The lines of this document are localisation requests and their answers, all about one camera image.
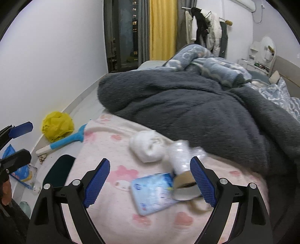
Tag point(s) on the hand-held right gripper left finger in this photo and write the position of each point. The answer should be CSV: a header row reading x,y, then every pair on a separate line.
x,y
98,183

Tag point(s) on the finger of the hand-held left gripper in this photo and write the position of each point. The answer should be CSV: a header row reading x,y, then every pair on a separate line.
x,y
21,129
16,158

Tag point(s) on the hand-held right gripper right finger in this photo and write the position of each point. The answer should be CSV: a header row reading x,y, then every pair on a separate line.
x,y
204,183

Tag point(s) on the clear plastic wrap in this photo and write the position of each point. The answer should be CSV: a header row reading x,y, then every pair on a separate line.
x,y
196,152

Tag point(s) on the blue tissue packet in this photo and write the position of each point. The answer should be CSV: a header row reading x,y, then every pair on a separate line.
x,y
152,194

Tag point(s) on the person's left forearm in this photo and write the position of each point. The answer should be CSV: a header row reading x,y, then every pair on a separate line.
x,y
13,222

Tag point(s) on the person's left hand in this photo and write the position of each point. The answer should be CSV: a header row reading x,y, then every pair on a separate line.
x,y
4,192

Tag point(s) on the blue pet food bag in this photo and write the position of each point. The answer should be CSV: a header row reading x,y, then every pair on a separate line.
x,y
21,171

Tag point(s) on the small key bunch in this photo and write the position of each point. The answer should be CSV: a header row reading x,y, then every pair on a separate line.
x,y
42,158

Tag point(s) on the yellow plastic bag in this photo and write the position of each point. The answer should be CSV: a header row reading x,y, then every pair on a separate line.
x,y
57,125

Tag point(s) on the pale green round object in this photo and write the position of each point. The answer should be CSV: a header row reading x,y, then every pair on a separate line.
x,y
25,208

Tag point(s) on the blue forked plush toy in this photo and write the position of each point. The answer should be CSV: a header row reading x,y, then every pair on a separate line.
x,y
63,142

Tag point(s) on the pink printed blanket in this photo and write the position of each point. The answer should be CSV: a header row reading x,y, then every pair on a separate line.
x,y
121,222

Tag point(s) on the dark grey fleece blanket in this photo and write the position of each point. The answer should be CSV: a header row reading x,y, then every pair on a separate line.
x,y
199,112

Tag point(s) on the light blue patterned quilt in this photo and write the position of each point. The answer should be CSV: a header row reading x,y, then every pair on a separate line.
x,y
279,93

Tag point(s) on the blue patterned fleece blanket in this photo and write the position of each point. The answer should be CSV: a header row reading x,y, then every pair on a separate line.
x,y
211,63

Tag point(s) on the beige pillow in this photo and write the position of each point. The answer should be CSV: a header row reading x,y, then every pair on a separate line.
x,y
274,77

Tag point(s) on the white vanity with round mirror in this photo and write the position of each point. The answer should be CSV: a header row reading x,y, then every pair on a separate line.
x,y
253,56

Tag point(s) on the dark glass door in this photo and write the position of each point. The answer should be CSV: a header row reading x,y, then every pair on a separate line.
x,y
121,35

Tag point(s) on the beige bed headboard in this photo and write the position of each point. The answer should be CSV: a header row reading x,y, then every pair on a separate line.
x,y
289,68

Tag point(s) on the dark grey hanging pants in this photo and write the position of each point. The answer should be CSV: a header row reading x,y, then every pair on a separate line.
x,y
223,39

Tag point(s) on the round white mirror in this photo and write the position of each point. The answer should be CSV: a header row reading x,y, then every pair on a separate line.
x,y
266,47

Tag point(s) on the white hanging jacket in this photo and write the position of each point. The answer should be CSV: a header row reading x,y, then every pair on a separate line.
x,y
214,32

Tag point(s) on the grey curtain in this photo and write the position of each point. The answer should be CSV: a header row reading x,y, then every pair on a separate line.
x,y
143,30
185,25

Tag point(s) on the black hanging garment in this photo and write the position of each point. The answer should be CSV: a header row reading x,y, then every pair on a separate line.
x,y
201,25

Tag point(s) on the white hanging shirt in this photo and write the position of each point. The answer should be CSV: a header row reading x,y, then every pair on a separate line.
x,y
191,25

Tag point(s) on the yellow curtain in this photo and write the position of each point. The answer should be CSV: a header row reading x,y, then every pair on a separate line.
x,y
163,28

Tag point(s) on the white air conditioner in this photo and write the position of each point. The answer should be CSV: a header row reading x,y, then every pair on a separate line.
x,y
246,4

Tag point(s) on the metal clothes rail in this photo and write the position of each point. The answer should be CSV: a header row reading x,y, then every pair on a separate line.
x,y
226,21

